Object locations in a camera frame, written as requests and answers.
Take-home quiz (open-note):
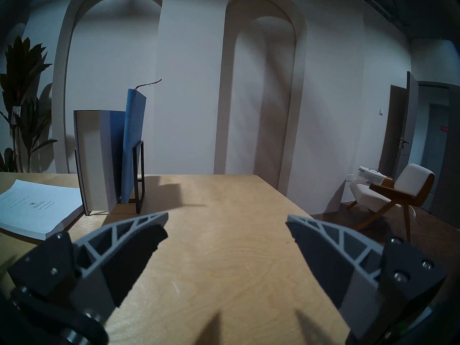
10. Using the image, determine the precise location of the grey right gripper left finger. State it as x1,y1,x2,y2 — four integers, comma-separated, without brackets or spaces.
7,211,169,324

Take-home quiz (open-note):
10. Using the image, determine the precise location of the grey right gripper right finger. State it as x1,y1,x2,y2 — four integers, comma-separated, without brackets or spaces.
286,214,448,345

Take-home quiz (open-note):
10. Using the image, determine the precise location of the white paperback book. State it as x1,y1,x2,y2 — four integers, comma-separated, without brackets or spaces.
0,179,85,241

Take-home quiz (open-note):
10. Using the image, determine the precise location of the grey photo cover book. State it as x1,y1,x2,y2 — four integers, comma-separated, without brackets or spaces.
73,110,126,216

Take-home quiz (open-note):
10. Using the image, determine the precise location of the blue notebook with ribbon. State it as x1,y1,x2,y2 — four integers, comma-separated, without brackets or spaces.
120,78,162,204

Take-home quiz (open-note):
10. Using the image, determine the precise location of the white wooden armchair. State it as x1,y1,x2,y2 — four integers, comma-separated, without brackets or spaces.
347,164,435,242

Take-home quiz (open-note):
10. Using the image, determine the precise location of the dark grey door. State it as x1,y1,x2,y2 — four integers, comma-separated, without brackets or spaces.
379,71,460,226

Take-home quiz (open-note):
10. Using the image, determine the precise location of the tall green potted plant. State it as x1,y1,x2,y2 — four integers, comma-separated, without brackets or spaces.
0,35,58,173

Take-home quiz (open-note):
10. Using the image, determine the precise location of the black wire book stand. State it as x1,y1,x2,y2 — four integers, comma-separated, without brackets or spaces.
74,140,145,215

